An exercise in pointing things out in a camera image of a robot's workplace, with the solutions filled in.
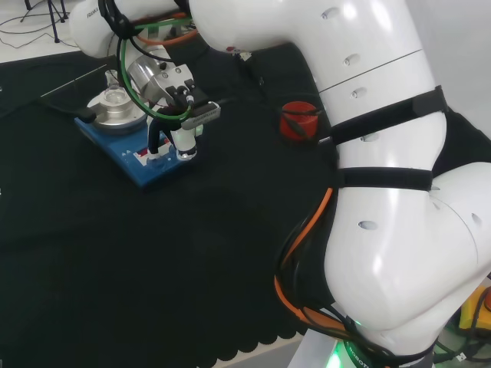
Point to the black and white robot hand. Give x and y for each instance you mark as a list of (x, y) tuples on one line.
[(184, 140)]

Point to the black tripod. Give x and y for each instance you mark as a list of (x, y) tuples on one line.
[(57, 17)]

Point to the red ribbed round cap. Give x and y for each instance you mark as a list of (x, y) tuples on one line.
[(297, 124)]

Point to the black bench cloth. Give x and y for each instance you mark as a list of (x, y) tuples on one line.
[(153, 249)]

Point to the heater with blue base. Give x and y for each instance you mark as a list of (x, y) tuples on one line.
[(126, 153)]

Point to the thin glass rod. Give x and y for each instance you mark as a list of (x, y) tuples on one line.
[(73, 81)]

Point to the yellow stop button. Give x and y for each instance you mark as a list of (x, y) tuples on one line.
[(473, 312)]

